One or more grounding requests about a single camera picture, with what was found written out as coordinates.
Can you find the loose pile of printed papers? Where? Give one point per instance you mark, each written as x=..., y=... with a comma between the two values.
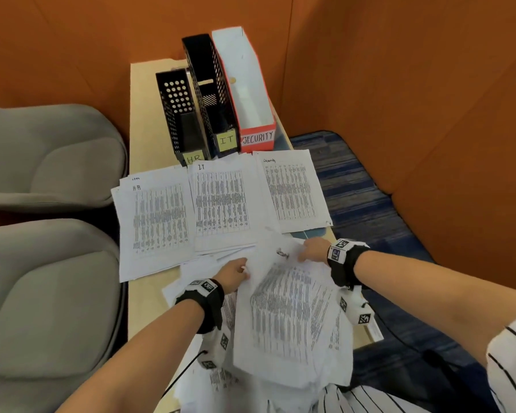
x=258, y=395

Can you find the printed table paper sheet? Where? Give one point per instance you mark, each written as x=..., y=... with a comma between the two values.
x=284, y=313

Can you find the person's right fingers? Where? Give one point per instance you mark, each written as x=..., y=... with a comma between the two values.
x=303, y=254

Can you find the person's left hand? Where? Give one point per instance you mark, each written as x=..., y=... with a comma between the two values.
x=230, y=276

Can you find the paper stack with dense table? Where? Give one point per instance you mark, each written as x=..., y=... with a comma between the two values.
x=155, y=223

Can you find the small yellow sticky label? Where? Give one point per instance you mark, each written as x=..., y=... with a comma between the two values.
x=193, y=158

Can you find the white striped shirt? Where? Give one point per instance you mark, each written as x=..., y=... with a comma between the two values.
x=514, y=365

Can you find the person's right forearm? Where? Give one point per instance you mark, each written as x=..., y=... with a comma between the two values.
x=430, y=292

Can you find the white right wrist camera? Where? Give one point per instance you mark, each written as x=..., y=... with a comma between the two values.
x=356, y=305

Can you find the tall black mesh file holder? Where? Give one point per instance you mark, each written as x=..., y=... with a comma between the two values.
x=206, y=73

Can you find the grey upholstered chair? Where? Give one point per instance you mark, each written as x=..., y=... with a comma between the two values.
x=47, y=159
x=47, y=313

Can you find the red and white file box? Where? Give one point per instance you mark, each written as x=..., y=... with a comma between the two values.
x=245, y=77

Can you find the short black mesh file holder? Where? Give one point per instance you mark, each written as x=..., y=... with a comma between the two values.
x=176, y=107

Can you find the black right wristband with markers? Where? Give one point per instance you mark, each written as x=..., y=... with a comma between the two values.
x=342, y=264

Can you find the paper stack with wide table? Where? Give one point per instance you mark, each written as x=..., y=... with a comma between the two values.
x=223, y=202

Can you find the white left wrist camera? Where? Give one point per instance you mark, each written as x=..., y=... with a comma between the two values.
x=215, y=346

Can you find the person's left forearm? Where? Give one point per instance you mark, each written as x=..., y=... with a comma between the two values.
x=146, y=352

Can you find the large yellow sticky label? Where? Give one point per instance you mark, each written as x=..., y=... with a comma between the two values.
x=226, y=140

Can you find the paper stack with small table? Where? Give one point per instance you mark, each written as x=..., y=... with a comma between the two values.
x=292, y=191

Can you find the white paper label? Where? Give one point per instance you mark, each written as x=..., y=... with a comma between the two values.
x=258, y=137

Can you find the person's right hand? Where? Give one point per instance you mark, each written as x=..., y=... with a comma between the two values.
x=317, y=250

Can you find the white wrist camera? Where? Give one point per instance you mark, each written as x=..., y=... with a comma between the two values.
x=356, y=305
x=215, y=346

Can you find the black wristband with markers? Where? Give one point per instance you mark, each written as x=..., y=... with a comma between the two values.
x=342, y=264
x=206, y=298

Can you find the black left wristband with markers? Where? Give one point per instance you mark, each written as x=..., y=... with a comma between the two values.
x=206, y=298

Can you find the person's left fingers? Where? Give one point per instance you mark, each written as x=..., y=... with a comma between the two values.
x=243, y=269

